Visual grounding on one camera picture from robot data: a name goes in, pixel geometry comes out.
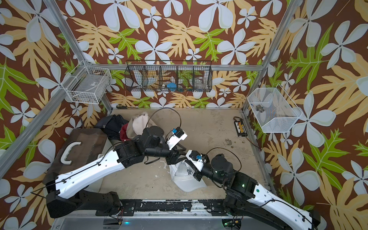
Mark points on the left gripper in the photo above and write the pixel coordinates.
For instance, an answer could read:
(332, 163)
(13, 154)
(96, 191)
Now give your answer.
(173, 157)

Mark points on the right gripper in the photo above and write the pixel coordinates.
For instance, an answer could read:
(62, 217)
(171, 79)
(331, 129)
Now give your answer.
(198, 176)

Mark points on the white baseball cap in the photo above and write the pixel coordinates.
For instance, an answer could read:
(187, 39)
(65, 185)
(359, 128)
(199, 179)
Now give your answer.
(183, 176)

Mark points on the cream pink baseball cap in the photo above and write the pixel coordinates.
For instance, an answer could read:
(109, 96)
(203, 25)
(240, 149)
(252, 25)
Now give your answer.
(141, 122)

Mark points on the maroon baseball cap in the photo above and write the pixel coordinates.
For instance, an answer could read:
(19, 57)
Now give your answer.
(123, 133)

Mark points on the black baseball cap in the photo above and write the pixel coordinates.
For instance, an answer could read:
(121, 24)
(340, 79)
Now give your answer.
(111, 126)

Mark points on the beige baseball cap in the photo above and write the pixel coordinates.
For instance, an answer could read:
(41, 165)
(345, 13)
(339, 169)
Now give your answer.
(131, 130)

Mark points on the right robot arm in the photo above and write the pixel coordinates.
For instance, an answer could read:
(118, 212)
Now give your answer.
(246, 197)

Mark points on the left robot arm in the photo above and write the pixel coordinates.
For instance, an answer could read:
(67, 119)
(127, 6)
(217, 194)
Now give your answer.
(66, 192)

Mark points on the black orange device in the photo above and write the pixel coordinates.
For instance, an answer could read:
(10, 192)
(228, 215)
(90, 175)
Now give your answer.
(240, 128)

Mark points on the blue object in basket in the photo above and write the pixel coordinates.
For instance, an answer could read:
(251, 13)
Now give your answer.
(171, 86)

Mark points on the small dark object in basket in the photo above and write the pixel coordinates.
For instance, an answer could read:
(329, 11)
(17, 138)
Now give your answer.
(259, 108)

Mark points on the white mesh basket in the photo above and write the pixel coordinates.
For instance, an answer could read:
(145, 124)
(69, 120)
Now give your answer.
(281, 112)

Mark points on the brown lidded storage box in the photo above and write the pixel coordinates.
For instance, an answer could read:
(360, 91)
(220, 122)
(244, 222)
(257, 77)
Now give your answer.
(81, 147)

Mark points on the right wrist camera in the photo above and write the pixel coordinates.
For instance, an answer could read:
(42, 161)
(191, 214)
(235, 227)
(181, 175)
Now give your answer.
(196, 156)

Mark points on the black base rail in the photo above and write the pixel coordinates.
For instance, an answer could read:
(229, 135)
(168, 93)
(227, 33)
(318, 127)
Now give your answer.
(131, 207)

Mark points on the black wire basket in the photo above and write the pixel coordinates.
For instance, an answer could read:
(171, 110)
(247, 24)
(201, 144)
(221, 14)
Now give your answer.
(188, 75)

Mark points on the white wire basket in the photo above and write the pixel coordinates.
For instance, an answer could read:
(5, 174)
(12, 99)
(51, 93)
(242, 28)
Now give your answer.
(87, 83)

